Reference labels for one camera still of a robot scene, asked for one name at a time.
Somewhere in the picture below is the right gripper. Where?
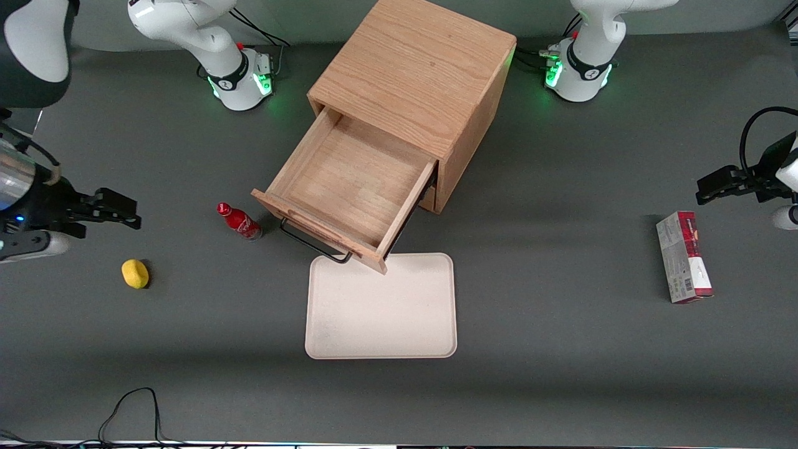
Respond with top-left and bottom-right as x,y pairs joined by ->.
0,140 -> 142,241

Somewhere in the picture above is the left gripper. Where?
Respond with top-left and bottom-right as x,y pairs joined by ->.
695,132 -> 798,204

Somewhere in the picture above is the black metal drawer handle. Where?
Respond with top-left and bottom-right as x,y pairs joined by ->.
279,217 -> 353,264

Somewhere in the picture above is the wooden drawer cabinet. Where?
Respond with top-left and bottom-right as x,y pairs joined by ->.
307,0 -> 517,215

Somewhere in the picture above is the yellow lemon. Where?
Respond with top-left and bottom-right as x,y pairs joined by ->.
121,259 -> 150,289

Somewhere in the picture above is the grey red carton box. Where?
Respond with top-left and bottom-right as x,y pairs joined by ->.
656,211 -> 714,304

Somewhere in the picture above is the small red cola bottle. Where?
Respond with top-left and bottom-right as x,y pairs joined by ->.
216,202 -> 263,241

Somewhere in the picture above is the white rectangular plastic tray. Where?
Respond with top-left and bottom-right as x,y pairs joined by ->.
305,253 -> 458,360

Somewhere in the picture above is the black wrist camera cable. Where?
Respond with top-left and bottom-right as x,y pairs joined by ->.
0,122 -> 63,186
739,106 -> 798,181

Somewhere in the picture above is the black cable loop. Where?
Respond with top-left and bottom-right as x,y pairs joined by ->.
94,387 -> 188,447

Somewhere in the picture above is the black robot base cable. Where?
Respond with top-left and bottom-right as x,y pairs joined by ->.
226,6 -> 291,48
514,16 -> 584,70

